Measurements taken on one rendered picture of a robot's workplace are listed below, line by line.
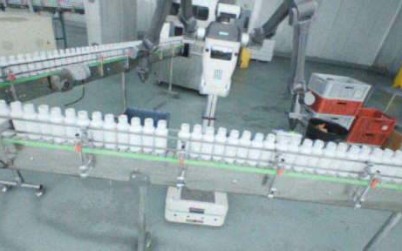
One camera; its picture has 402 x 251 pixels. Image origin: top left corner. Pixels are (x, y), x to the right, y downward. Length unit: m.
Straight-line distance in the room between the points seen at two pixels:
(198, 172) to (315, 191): 0.61
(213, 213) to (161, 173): 0.89
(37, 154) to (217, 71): 1.11
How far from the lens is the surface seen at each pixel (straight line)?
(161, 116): 1.62
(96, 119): 1.07
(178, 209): 1.87
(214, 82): 1.49
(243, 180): 1.13
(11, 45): 4.79
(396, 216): 1.77
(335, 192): 1.34
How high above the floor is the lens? 1.64
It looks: 28 degrees down
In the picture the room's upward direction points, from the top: 9 degrees clockwise
